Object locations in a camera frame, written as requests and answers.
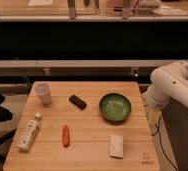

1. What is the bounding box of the green ceramic bowl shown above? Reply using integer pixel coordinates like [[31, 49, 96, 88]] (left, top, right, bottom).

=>
[[99, 93, 131, 122]]

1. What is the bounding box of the white bottle with label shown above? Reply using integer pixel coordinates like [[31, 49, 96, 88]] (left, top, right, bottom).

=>
[[16, 113, 42, 152]]

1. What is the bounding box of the black rectangular bar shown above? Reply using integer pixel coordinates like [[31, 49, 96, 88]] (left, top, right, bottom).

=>
[[69, 95, 87, 109]]

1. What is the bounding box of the wooden shelf rail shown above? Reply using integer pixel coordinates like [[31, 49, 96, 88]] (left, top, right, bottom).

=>
[[0, 60, 181, 68]]

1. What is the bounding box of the black cable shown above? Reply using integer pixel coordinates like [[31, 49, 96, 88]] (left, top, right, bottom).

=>
[[148, 114, 180, 171]]

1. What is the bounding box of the orange carrot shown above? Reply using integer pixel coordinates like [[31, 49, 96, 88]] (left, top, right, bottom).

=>
[[62, 125, 70, 148]]

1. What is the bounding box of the white sponge block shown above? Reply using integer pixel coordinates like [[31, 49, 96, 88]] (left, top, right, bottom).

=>
[[109, 135, 124, 158]]

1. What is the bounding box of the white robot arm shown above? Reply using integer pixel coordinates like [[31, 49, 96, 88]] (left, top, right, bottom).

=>
[[142, 61, 188, 109]]

